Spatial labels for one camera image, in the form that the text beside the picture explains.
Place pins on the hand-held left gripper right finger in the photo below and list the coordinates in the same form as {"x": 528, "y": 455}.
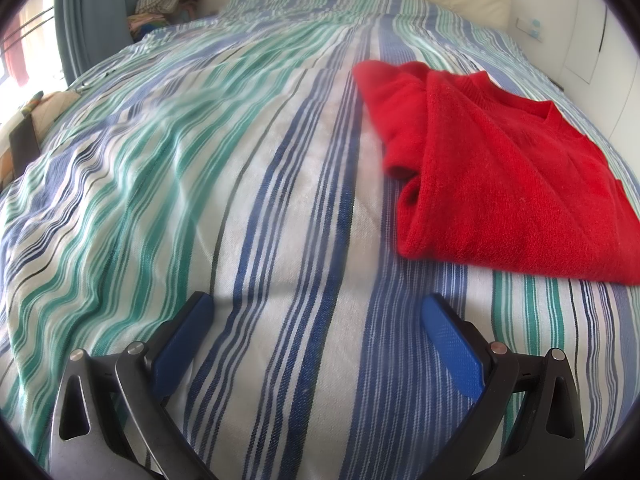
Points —
{"x": 452, "y": 345}

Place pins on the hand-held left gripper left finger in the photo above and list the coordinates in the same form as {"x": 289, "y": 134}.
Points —
{"x": 182, "y": 345}

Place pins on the red knitted sweater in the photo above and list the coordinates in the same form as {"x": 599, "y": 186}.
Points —
{"x": 500, "y": 170}

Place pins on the pile of folded clothes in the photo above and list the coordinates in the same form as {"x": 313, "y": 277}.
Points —
{"x": 160, "y": 0}

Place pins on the striped bed sheet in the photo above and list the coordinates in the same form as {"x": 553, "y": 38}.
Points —
{"x": 250, "y": 185}

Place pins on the black rectangular device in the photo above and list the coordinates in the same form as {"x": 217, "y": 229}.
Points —
{"x": 24, "y": 147}

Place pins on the red hanging garment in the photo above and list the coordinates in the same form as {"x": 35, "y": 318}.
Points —
{"x": 17, "y": 57}

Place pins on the blue curtain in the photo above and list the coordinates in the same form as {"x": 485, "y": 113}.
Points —
{"x": 90, "y": 20}

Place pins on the white wall socket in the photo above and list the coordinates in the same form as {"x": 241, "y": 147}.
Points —
{"x": 530, "y": 28}

